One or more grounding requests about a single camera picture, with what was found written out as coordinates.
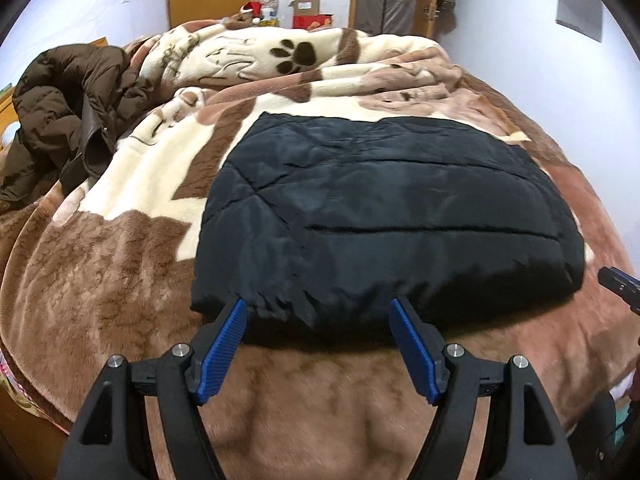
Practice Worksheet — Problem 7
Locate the brown padded jacket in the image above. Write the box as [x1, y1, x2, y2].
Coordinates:
[0, 45, 156, 211]

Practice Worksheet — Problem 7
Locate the brown cardboard box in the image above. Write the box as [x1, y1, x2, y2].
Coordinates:
[289, 0, 322, 28]

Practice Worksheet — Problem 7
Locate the brown and cream printed blanket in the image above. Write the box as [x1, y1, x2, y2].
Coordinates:
[0, 25, 640, 480]

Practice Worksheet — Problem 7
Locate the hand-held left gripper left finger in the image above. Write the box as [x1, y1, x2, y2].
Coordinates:
[57, 299, 249, 480]

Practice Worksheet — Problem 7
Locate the dark cloth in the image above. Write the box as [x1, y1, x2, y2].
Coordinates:
[575, 390, 640, 480]

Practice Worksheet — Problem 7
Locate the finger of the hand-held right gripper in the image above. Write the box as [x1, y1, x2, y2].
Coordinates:
[598, 267, 640, 317]

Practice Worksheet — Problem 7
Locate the wooden desk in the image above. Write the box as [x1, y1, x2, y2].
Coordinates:
[0, 84, 21, 136]

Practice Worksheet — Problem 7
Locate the red box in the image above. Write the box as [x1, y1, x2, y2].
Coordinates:
[292, 13, 335, 30]

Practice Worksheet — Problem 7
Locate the grey paper on wall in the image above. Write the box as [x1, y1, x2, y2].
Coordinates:
[556, 0, 603, 42]

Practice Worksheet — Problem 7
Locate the wooden bed frame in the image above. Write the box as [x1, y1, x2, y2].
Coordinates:
[0, 360, 68, 480]

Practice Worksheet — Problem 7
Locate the black padded jacket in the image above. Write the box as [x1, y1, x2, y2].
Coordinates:
[190, 112, 586, 336]

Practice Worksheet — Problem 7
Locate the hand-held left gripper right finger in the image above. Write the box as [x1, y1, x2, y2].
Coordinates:
[390, 297, 576, 480]

